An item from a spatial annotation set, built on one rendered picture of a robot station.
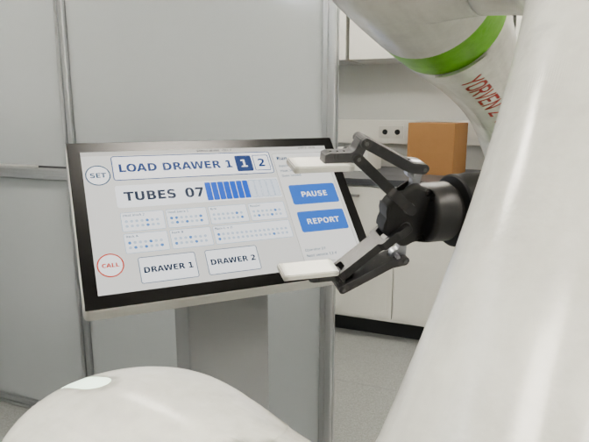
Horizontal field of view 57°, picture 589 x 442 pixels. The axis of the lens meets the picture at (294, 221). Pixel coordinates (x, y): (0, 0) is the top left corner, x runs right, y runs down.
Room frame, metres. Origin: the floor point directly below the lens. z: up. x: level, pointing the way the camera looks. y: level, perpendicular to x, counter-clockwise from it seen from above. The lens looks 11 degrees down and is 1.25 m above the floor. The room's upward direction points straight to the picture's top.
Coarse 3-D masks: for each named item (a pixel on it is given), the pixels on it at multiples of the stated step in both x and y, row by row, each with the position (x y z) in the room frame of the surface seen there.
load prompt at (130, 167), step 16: (112, 160) 0.95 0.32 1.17; (128, 160) 0.96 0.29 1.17; (144, 160) 0.97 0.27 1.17; (160, 160) 0.98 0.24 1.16; (176, 160) 0.99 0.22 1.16; (192, 160) 1.01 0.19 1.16; (208, 160) 1.02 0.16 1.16; (224, 160) 1.03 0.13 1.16; (240, 160) 1.04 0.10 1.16; (256, 160) 1.06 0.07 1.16; (128, 176) 0.94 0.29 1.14; (144, 176) 0.95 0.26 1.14; (160, 176) 0.96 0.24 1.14; (176, 176) 0.97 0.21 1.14; (192, 176) 0.98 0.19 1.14
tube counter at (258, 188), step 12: (228, 180) 1.00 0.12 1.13; (240, 180) 1.01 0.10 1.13; (252, 180) 1.02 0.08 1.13; (264, 180) 1.03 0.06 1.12; (276, 180) 1.04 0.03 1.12; (192, 192) 0.96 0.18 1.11; (204, 192) 0.97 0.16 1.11; (216, 192) 0.98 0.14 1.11; (228, 192) 0.99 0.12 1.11; (240, 192) 0.99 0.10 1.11; (252, 192) 1.00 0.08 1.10; (264, 192) 1.01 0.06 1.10; (276, 192) 1.02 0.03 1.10
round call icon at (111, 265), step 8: (96, 256) 0.83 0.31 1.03; (104, 256) 0.83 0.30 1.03; (112, 256) 0.83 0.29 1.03; (120, 256) 0.84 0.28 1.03; (96, 264) 0.82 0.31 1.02; (104, 264) 0.82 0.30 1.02; (112, 264) 0.83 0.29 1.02; (120, 264) 0.83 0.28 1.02; (96, 272) 0.81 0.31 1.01; (104, 272) 0.81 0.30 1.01; (112, 272) 0.82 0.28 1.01; (120, 272) 0.82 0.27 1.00
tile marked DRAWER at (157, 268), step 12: (192, 252) 0.88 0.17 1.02; (144, 264) 0.84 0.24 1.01; (156, 264) 0.85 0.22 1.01; (168, 264) 0.85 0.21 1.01; (180, 264) 0.86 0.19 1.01; (192, 264) 0.87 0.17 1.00; (144, 276) 0.83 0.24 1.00; (156, 276) 0.83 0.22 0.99; (168, 276) 0.84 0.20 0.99; (180, 276) 0.85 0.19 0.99; (192, 276) 0.85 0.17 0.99
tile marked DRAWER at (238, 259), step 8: (224, 248) 0.91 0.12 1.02; (232, 248) 0.91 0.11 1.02; (240, 248) 0.92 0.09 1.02; (248, 248) 0.92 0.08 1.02; (256, 248) 0.93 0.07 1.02; (208, 256) 0.89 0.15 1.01; (216, 256) 0.89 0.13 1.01; (224, 256) 0.90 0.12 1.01; (232, 256) 0.90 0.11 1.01; (240, 256) 0.91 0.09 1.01; (248, 256) 0.91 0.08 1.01; (256, 256) 0.92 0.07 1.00; (208, 264) 0.88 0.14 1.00; (216, 264) 0.88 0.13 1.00; (224, 264) 0.89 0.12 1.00; (232, 264) 0.89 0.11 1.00; (240, 264) 0.90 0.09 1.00; (248, 264) 0.90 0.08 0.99; (256, 264) 0.91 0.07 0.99; (216, 272) 0.87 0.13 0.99; (224, 272) 0.88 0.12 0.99; (232, 272) 0.88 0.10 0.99
